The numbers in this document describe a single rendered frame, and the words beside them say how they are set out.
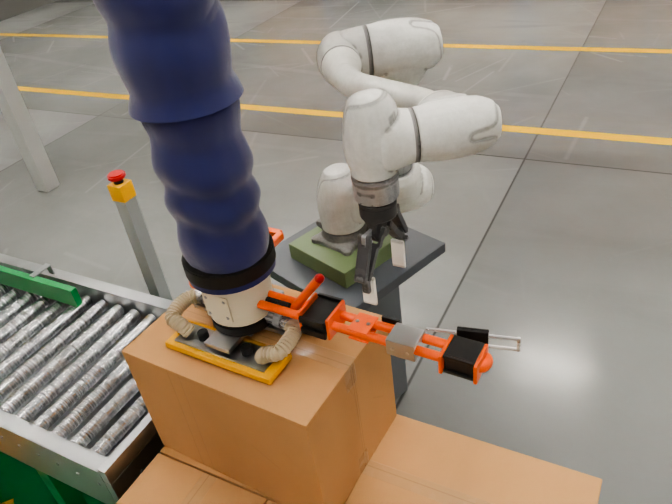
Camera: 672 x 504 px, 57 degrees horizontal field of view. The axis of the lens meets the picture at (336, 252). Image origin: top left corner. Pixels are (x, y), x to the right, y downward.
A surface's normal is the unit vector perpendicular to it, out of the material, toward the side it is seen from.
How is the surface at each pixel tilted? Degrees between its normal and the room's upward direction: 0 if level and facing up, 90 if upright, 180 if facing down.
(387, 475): 0
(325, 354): 0
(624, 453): 0
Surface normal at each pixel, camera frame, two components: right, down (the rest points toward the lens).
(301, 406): -0.12, -0.81
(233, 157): 0.73, 0.07
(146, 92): -0.29, 0.71
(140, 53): -0.34, 0.36
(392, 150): 0.19, 0.54
